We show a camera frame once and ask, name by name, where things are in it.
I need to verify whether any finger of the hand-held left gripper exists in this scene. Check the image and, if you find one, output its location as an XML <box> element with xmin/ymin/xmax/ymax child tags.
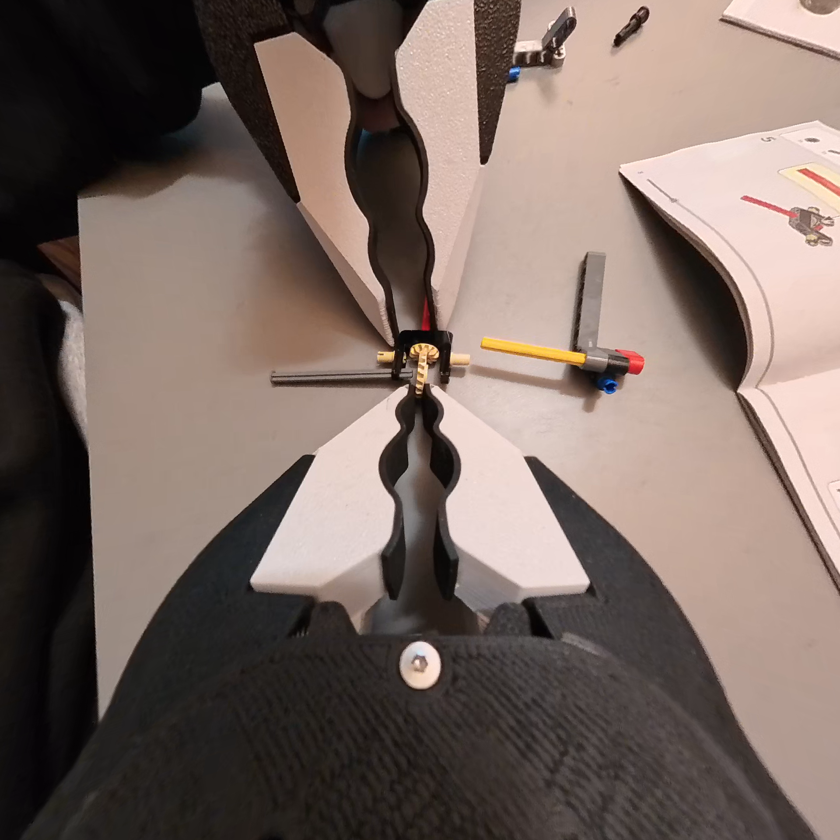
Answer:
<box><xmin>392</xmin><ymin>0</ymin><xmax>488</xmax><ymax>332</ymax></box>
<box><xmin>253</xmin><ymin>31</ymin><xmax>403</xmax><ymax>349</ymax></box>

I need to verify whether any yellow axle with grey beam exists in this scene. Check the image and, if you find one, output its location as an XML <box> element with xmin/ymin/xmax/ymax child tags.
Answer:
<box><xmin>480</xmin><ymin>251</ymin><xmax>646</xmax><ymax>395</ymax></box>

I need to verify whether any light grey cloth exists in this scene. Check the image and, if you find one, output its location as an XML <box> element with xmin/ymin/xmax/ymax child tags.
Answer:
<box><xmin>58</xmin><ymin>295</ymin><xmax>90</xmax><ymax>447</ymax></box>

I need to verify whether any grey lego beam with blue pin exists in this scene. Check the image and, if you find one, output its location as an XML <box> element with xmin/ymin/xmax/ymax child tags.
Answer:
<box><xmin>507</xmin><ymin>7</ymin><xmax>578</xmax><ymax>83</ymax></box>

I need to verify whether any black lego frame with gear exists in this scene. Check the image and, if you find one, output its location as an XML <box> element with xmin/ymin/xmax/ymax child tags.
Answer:
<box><xmin>377</xmin><ymin>295</ymin><xmax>472</xmax><ymax>400</ymax></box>

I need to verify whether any dark grey lego axle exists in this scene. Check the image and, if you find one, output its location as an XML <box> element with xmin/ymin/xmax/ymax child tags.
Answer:
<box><xmin>271</xmin><ymin>369</ymin><xmax>395</xmax><ymax>385</ymax></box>

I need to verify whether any black lego pin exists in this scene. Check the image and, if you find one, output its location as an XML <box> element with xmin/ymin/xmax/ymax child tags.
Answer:
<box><xmin>612</xmin><ymin>5</ymin><xmax>652</xmax><ymax>48</ymax></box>

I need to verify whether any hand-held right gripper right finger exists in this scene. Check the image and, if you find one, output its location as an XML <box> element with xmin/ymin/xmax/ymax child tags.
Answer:
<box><xmin>422</xmin><ymin>386</ymin><xmax>593</xmax><ymax>634</ymax></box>

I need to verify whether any person's dark clothing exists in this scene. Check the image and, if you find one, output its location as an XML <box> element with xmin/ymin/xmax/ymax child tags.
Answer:
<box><xmin>0</xmin><ymin>0</ymin><xmax>211</xmax><ymax>840</ymax></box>

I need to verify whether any open instruction booklet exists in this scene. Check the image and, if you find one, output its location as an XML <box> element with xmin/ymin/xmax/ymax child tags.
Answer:
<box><xmin>619</xmin><ymin>120</ymin><xmax>840</xmax><ymax>592</ymax></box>

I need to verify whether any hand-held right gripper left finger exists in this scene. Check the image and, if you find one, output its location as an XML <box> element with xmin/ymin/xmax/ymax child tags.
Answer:
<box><xmin>249</xmin><ymin>386</ymin><xmax>422</xmax><ymax>636</ymax></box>

